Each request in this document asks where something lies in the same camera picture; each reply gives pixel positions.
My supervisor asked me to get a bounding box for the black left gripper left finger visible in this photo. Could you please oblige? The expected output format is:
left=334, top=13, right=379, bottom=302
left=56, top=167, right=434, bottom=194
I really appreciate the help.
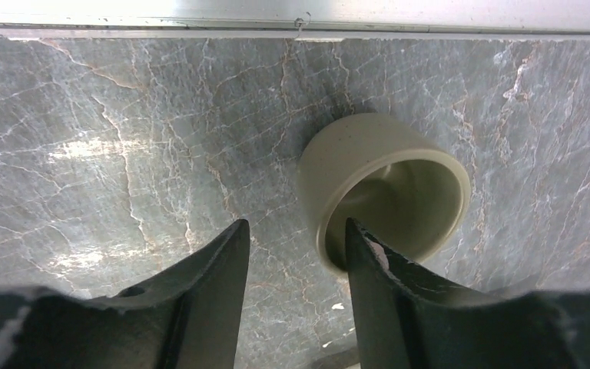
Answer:
left=0, top=219, right=250, bottom=368

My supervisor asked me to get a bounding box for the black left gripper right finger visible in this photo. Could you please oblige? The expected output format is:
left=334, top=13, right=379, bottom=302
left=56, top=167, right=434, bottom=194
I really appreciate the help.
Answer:
left=346, top=219, right=590, bottom=368

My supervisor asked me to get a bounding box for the small green cup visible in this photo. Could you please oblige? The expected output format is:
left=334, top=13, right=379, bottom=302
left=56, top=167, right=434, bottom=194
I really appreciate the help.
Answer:
left=297, top=113, right=472, bottom=278

